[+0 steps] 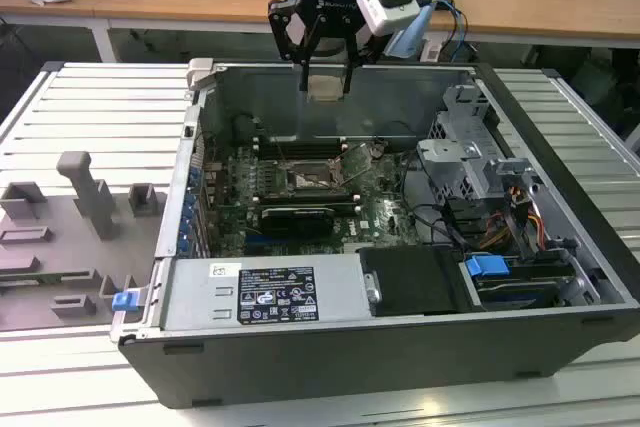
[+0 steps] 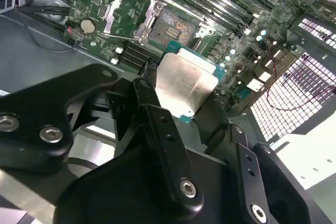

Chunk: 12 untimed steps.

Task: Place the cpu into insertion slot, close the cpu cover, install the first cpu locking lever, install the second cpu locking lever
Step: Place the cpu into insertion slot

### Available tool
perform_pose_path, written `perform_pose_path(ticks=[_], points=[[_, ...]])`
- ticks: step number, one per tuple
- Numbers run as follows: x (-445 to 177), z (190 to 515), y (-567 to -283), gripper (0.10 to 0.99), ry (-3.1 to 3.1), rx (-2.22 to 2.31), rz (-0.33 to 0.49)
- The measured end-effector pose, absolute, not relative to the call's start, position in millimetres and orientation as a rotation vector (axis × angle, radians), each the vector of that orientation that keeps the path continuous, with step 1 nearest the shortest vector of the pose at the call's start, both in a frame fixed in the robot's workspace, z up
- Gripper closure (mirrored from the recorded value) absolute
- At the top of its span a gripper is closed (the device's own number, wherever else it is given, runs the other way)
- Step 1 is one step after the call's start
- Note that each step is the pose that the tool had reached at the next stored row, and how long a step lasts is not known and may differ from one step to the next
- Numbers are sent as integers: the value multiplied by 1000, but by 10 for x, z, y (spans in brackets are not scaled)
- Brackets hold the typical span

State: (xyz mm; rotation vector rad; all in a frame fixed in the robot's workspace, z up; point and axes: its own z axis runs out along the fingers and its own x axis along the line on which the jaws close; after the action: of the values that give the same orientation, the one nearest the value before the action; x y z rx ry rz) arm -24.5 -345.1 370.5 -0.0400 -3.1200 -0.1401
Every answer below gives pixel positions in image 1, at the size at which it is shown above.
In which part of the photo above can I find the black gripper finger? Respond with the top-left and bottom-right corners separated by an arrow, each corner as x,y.
267,0 -> 326,93
342,12 -> 386,95

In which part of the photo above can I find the silver square CPU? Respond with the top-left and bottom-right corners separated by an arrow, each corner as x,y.
308,75 -> 346,102

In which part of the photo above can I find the black RAM slot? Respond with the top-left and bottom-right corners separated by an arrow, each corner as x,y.
255,149 -> 347,158
255,145 -> 347,153
257,193 -> 358,200
255,136 -> 346,144
255,141 -> 346,149
257,190 -> 357,197
257,196 -> 359,203

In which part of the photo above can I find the CPU socket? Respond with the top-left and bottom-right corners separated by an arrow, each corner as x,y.
279,155 -> 347,195

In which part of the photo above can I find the metal disk bay cage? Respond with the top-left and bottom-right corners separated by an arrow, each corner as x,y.
415,84 -> 549,211

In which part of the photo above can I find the green motherboard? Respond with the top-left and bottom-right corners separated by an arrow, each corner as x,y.
199,139 -> 444,258

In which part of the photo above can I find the black graphics card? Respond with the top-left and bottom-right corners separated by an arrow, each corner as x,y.
259,205 -> 335,239

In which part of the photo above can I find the black plastic shroud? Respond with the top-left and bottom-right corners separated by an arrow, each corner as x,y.
358,244 -> 476,319

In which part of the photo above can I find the hard disk in blue carrier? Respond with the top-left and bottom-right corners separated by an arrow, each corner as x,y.
463,255 -> 576,313

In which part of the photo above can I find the silver power supply unit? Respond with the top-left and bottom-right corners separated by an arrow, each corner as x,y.
158,252 -> 377,332

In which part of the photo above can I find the grey parts rack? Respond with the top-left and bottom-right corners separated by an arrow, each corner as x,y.
0,150 -> 169,333

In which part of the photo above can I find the blue case latch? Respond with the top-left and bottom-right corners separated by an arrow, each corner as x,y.
111,290 -> 139,313

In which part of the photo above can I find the black open PC case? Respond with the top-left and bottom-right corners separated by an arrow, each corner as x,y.
108,56 -> 640,411

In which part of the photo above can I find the grey case latch handle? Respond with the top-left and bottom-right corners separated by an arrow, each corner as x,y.
184,57 -> 217,92

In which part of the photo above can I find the blue cable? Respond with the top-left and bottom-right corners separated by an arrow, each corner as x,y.
432,0 -> 471,66

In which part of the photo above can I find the black cable inside case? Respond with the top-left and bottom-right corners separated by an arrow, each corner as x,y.
399,119 -> 471,253

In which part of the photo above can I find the orange yellow wire bundle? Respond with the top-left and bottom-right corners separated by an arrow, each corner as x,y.
477,211 -> 547,254

